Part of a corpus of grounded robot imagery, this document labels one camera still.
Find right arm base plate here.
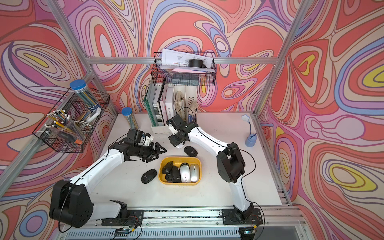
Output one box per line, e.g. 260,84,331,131
219,208,264,226

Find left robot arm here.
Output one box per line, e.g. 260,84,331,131
49,129,167,228

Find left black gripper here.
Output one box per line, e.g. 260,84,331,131
133,141,167,162

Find black wire basket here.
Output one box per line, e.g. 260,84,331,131
151,49,217,86
33,88,110,153

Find black mouse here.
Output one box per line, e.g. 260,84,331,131
141,169,158,184
165,173,173,183
184,146,198,157
171,166,182,183
162,161,174,175

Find small blue desk lamp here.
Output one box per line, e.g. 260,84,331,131
241,115,258,148

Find blue lid tube in basket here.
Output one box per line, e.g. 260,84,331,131
70,79,100,111

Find white file organizer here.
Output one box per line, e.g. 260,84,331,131
149,84,199,135

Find green book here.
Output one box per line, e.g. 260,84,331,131
144,80,158,127

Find white book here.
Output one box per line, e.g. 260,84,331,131
165,87,175,120

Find blue lid pencil tube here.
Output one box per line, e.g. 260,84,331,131
121,107,140,130

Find black tape roll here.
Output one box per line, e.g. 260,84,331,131
188,59,206,68

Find clear pen cup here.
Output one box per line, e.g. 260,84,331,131
45,110,86,145

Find black wire basket back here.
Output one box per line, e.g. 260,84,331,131
151,49,217,86

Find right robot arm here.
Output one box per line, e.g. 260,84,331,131
166,115,255,223

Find yellow plastic storage tray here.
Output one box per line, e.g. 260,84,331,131
158,157,202,186

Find black wire basket left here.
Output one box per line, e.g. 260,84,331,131
33,88,110,153

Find white paper sheets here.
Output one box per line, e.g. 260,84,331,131
160,49,216,73

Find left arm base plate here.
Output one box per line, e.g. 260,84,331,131
102,210,145,227

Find silver mouse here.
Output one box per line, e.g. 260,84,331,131
190,164,200,183
180,163,191,183

